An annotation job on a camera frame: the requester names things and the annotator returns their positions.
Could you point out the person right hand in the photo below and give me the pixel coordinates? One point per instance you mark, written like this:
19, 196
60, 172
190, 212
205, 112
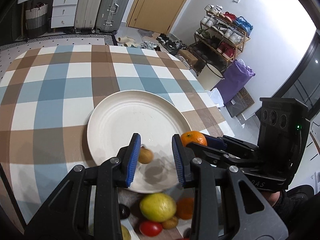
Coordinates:
272, 198

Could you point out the cardboard box on floor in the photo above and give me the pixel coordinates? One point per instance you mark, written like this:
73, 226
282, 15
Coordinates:
188, 57

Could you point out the orange tangerine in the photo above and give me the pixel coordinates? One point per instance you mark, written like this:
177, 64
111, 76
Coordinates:
185, 208
193, 136

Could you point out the cream round plate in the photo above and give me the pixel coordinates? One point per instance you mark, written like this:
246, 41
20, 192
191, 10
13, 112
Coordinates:
119, 116

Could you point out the red tomato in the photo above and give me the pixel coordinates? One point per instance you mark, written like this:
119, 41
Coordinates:
150, 229

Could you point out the beige suitcase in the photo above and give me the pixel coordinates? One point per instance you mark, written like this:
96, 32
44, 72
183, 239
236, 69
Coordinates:
86, 15

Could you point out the small brown fruit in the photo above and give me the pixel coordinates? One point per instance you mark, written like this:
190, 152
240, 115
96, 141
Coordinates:
145, 156
170, 224

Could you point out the wooden shoe rack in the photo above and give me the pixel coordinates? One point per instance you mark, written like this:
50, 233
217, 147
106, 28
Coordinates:
221, 37

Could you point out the yellow speckled guava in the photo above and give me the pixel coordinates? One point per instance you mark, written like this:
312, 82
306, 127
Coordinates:
158, 207

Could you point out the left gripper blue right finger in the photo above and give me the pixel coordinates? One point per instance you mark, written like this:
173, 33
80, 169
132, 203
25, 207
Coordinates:
182, 158

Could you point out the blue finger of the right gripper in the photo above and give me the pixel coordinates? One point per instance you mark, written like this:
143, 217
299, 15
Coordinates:
214, 142

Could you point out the woven laundry basket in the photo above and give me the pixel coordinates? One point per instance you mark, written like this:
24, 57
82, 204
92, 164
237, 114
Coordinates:
36, 20

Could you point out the wooden door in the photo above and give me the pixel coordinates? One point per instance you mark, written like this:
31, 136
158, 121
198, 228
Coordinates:
154, 15

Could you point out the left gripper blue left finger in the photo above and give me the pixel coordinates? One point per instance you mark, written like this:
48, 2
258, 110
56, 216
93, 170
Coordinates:
129, 158

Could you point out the purple bag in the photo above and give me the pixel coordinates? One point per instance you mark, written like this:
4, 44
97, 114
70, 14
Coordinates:
235, 78

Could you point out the cream trash bin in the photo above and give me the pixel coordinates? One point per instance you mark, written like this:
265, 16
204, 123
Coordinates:
209, 77

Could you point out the green yellow guava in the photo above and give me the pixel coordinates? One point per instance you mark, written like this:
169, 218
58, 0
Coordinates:
125, 233

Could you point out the silver grey suitcase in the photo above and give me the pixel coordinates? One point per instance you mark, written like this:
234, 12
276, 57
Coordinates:
110, 15

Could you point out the checkered tablecloth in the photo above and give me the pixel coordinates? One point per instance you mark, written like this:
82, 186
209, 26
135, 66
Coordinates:
48, 94

